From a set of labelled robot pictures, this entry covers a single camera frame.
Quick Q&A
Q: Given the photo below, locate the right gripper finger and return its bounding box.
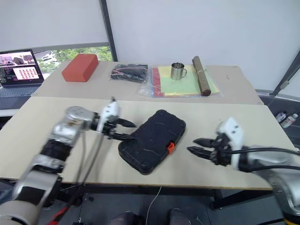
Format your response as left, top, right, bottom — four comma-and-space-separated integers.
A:
187, 146, 213, 161
192, 138, 215, 148

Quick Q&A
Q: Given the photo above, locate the open laptop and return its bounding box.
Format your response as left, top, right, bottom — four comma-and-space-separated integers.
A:
0, 48, 45, 98

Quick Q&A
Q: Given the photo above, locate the stainless steel mug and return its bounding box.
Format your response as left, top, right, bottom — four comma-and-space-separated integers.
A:
170, 62, 188, 81

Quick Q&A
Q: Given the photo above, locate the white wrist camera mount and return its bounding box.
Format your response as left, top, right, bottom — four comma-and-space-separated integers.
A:
97, 100, 122, 132
215, 117, 246, 171

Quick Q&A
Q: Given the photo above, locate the black window frame post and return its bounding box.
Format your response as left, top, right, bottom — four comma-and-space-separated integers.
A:
99, 0, 118, 63

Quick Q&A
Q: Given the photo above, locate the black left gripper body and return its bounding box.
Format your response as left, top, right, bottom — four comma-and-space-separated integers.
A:
100, 114, 120, 141

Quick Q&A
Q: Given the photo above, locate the black table frame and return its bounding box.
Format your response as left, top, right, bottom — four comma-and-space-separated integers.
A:
53, 182, 275, 211

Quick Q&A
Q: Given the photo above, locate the dark rounded grey shape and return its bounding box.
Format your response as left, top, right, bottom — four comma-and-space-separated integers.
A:
167, 208, 193, 225
109, 210, 141, 225

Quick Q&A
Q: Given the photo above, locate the black plastic tool case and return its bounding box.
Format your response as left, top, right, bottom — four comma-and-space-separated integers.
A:
118, 109, 187, 175

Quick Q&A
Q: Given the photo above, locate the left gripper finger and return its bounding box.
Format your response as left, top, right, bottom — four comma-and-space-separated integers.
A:
115, 118, 137, 128
112, 132, 137, 143

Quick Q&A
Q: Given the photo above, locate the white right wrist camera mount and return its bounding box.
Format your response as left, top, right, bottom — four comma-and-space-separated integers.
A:
215, 117, 246, 171

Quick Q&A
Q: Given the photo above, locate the clear bag of coloured sheets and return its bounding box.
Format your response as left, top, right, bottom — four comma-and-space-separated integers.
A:
138, 65, 224, 98

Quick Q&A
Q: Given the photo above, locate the red rectangular block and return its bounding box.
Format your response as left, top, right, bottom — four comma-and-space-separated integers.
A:
61, 53, 99, 83

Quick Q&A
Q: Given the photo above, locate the black diagonal strut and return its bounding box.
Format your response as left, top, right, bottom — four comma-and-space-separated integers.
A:
269, 49, 300, 97

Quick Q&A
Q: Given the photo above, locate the thin white hanging cable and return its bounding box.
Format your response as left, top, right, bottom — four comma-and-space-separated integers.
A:
146, 186, 163, 225

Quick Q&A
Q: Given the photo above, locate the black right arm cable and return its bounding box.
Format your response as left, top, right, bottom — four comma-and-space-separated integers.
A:
228, 145, 300, 174

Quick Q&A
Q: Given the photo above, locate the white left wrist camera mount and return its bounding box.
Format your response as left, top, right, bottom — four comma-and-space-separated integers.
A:
97, 100, 122, 132

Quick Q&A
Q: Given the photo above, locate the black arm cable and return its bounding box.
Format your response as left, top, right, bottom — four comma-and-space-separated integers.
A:
228, 145, 300, 174
75, 126, 106, 186

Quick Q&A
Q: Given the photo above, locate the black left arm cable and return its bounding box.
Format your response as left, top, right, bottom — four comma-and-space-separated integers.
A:
75, 126, 106, 186

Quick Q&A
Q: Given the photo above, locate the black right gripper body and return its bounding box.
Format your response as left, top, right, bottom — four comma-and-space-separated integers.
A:
210, 134, 233, 167

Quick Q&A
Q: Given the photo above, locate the brown rolled mat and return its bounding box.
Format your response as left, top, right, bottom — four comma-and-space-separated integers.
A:
192, 56, 212, 97

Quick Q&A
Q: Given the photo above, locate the clear bag of black items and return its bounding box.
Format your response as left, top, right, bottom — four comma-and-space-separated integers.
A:
110, 63, 150, 84

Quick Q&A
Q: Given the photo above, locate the red floor cable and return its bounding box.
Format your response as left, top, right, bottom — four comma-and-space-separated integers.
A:
50, 205, 71, 223

